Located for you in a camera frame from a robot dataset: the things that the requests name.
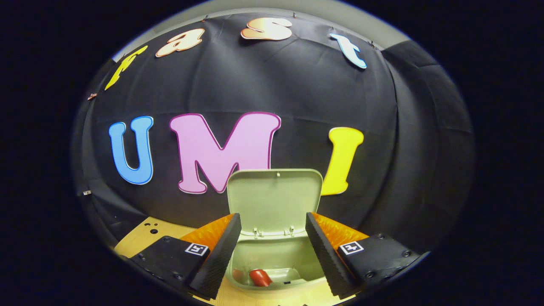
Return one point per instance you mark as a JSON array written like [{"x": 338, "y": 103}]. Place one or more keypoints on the orange pop can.
[{"x": 260, "y": 277}]

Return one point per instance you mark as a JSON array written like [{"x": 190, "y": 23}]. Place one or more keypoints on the wooden desktop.
[{"x": 136, "y": 242}]

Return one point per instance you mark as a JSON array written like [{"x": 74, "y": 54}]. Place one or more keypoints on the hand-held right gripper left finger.
[{"x": 216, "y": 259}]

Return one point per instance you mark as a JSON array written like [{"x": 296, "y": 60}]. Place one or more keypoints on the black backdrop cloth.
[{"x": 297, "y": 93}]

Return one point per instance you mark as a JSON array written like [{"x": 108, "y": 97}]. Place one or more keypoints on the pale green desktop garbage bin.
[{"x": 272, "y": 199}]

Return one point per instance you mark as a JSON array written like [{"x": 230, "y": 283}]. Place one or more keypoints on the copper coloured clip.
[{"x": 92, "y": 96}]

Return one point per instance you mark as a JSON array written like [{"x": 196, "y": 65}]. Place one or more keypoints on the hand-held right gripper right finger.
[{"x": 327, "y": 255}]

